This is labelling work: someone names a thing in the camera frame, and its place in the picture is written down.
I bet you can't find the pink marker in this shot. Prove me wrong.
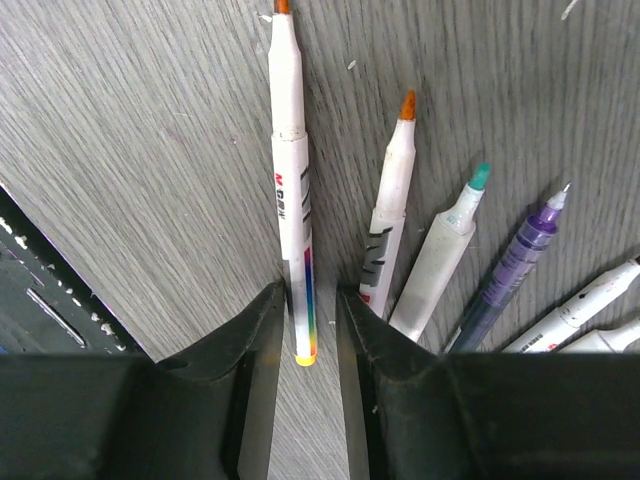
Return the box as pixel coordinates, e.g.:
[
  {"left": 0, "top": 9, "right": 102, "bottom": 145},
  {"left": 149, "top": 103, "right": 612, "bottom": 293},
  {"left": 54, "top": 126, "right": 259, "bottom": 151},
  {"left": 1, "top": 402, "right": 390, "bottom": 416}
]
[{"left": 502, "top": 257, "right": 639, "bottom": 354}]

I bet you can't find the teal cap marker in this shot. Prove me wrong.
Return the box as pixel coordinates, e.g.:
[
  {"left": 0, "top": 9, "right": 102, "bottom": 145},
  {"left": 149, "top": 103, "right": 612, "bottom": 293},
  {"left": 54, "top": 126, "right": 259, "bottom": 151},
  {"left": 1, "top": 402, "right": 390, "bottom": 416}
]
[{"left": 389, "top": 163, "right": 490, "bottom": 342}]

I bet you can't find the grey cap marker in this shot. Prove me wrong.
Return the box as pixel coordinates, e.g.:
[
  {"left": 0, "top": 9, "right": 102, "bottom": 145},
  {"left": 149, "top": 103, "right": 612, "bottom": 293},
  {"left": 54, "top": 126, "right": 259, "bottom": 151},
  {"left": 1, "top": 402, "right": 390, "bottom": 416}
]
[{"left": 559, "top": 318, "right": 639, "bottom": 353}]

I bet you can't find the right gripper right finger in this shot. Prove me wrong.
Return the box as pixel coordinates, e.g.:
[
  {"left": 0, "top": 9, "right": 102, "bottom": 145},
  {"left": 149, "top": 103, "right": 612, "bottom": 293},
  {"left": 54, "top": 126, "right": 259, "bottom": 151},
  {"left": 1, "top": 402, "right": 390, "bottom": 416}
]
[{"left": 335, "top": 289, "right": 639, "bottom": 479}]

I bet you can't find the yellow cap marker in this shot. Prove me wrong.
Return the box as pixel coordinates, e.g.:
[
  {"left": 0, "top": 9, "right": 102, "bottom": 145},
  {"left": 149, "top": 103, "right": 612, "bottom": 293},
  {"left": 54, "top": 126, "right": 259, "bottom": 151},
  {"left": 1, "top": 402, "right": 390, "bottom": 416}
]
[{"left": 359, "top": 90, "right": 416, "bottom": 317}]

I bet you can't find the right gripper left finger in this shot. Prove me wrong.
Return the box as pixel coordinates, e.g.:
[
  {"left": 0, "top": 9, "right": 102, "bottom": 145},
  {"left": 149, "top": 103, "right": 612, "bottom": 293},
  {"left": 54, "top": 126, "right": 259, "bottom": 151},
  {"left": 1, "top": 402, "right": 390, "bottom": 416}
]
[{"left": 1, "top": 281, "right": 285, "bottom": 479}]

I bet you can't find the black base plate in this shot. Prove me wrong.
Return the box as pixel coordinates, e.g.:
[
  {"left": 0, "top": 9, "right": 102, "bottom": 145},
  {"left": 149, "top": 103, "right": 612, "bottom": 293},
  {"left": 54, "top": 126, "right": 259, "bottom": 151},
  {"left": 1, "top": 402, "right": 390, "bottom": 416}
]
[{"left": 1, "top": 191, "right": 142, "bottom": 355}]

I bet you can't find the purple cap marker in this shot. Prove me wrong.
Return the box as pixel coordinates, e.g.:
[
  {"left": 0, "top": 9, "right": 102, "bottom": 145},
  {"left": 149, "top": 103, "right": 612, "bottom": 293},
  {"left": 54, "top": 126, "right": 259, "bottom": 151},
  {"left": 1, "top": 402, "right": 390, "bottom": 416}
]
[{"left": 444, "top": 184, "right": 571, "bottom": 353}]

